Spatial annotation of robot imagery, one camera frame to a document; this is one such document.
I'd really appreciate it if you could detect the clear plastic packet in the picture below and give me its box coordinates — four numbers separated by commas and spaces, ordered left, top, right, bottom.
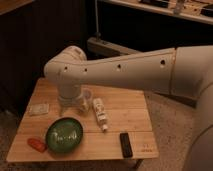
29, 103, 49, 116

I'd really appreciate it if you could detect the black remote control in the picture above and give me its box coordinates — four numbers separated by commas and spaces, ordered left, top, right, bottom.
120, 132, 133, 158

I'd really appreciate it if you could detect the small white cup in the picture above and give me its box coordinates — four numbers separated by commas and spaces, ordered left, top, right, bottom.
77, 89, 92, 112

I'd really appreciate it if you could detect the grey metal shelf rail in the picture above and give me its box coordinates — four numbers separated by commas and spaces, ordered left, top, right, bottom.
87, 37, 138, 59

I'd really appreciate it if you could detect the small wooden table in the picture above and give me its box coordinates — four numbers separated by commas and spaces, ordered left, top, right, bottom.
7, 78, 159, 162

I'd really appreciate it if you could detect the white tube bottle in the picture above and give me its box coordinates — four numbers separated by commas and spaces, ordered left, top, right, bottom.
93, 98, 108, 132

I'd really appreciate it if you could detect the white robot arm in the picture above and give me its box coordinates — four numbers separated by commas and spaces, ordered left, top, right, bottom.
44, 45, 213, 171

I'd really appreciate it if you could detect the orange carrot toy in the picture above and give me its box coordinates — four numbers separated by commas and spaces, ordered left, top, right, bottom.
27, 138, 46, 153

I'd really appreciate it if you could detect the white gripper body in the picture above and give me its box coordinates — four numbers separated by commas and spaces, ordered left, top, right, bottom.
58, 85, 87, 116

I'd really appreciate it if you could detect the green ceramic bowl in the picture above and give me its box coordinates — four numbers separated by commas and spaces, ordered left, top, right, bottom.
45, 117, 83, 154

